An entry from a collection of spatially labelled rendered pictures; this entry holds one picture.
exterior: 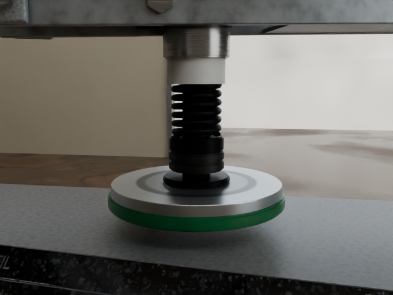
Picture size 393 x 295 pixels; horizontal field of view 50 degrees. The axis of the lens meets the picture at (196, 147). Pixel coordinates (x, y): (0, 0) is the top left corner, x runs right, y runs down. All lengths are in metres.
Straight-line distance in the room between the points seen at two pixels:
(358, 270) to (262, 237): 0.12
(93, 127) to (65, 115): 0.41
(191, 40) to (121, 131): 5.14
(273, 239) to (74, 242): 0.23
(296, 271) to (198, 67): 0.24
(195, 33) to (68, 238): 0.28
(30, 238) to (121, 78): 5.06
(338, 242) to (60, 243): 0.32
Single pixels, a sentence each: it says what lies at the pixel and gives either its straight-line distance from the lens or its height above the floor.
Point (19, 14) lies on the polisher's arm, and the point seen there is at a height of 1.05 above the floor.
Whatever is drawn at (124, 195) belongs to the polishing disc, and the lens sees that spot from 0.47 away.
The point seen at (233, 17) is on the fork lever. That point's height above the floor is 1.05.
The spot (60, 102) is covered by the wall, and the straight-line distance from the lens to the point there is 5.89.
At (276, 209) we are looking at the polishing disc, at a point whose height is 0.84.
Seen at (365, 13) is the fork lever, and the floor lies 1.06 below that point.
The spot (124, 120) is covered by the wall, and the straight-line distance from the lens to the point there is 5.57.
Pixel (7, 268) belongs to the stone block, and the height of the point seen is 0.78.
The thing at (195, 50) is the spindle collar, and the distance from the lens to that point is 0.48.
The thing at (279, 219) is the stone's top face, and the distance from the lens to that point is 0.58.
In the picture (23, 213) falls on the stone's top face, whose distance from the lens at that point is 0.64.
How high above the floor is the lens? 0.99
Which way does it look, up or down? 9 degrees down
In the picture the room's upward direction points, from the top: straight up
